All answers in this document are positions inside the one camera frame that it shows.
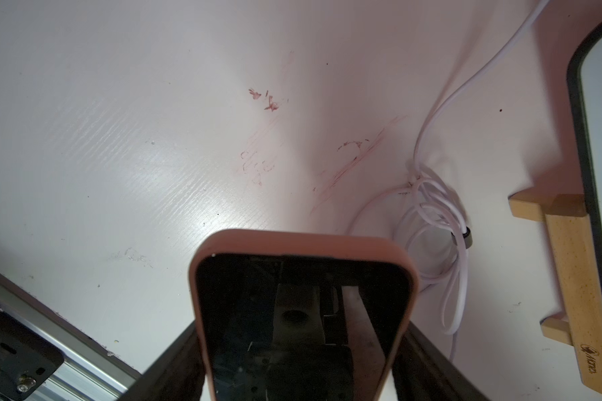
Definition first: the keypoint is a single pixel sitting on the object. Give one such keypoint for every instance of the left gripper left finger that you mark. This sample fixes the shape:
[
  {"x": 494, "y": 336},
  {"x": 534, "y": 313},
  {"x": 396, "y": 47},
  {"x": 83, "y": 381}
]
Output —
[{"x": 178, "y": 374}]

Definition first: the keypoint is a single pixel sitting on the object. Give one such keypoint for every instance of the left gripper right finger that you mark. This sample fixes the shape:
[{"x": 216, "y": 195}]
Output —
[{"x": 422, "y": 373}]

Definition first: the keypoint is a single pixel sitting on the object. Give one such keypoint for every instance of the black phone pink case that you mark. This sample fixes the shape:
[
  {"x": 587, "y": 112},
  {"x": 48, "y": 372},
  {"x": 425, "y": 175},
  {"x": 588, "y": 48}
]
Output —
[{"x": 294, "y": 316}]

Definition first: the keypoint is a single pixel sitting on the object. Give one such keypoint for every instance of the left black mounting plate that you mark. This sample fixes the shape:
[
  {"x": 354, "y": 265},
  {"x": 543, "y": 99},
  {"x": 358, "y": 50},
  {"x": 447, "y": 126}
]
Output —
[{"x": 26, "y": 359}]

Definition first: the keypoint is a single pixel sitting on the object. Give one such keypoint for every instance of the wooden board stand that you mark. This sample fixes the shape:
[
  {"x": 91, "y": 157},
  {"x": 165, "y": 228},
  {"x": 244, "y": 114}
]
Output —
[{"x": 571, "y": 240}]

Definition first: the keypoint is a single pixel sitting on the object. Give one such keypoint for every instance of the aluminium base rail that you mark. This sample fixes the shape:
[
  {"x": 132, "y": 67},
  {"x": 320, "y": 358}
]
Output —
[{"x": 89, "y": 372}]

